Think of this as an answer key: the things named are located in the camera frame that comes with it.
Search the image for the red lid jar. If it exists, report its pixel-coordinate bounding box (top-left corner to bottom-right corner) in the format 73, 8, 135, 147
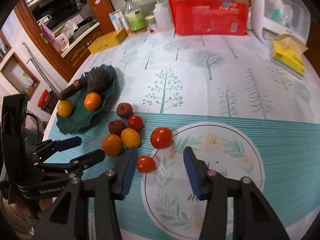
37, 89, 52, 108

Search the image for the white plastic squeeze bottle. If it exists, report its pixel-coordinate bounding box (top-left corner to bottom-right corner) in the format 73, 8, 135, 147
153, 3, 174, 31

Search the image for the yellow flat box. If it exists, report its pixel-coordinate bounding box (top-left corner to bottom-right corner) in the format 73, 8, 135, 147
88, 29, 127, 54

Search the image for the green label glass bottle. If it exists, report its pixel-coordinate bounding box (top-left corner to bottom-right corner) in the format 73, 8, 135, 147
124, 0, 147, 32

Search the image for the small glass jar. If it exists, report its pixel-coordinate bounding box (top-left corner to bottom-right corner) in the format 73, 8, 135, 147
145, 15, 157, 33

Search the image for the metal can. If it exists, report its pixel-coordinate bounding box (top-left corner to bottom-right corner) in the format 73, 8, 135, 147
119, 15, 132, 36

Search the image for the yellow tissue pack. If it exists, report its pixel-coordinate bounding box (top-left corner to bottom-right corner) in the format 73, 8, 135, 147
270, 34, 308, 79

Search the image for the red paper cup pack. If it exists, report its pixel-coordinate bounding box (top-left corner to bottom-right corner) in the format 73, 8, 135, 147
169, 0, 248, 36

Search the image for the printed tree tablecloth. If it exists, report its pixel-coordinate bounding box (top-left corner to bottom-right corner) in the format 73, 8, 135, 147
50, 31, 319, 239

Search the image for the overripe dark banana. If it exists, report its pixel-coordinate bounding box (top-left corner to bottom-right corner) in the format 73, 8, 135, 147
59, 76, 88, 100

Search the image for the large red tomato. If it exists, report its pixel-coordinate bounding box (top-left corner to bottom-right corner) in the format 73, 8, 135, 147
150, 127, 173, 150

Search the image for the yellow small tomato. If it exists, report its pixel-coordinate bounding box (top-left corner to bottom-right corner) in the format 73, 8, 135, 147
120, 128, 140, 148

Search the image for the dark avocado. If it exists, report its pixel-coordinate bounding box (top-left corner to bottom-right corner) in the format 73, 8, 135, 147
87, 68, 111, 94

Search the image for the yellow-orange citrus fruit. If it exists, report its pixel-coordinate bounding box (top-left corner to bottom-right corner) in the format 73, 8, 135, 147
57, 100, 73, 117

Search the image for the dark red wrinkled fruit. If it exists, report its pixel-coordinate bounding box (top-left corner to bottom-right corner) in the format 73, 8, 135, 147
108, 120, 126, 137
116, 102, 133, 119

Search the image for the dark green leaf plate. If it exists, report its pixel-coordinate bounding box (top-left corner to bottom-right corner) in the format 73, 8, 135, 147
56, 64, 118, 134

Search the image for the white cosmetics storage box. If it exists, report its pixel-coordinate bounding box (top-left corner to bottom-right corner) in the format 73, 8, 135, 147
251, 0, 311, 44

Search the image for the white blue carton box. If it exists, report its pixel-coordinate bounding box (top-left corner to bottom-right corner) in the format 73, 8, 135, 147
109, 9, 123, 30

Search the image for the person's hand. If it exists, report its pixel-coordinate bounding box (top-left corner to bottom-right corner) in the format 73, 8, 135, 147
11, 198, 53, 219

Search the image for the large orange mandarin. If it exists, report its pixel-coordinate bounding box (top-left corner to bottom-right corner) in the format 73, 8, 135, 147
84, 92, 101, 111

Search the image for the small orange tomato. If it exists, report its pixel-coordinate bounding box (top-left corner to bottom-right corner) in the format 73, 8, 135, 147
101, 134, 123, 157

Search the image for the red cherry tomato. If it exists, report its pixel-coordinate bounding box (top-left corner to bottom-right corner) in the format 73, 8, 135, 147
127, 114, 144, 131
136, 155, 156, 173

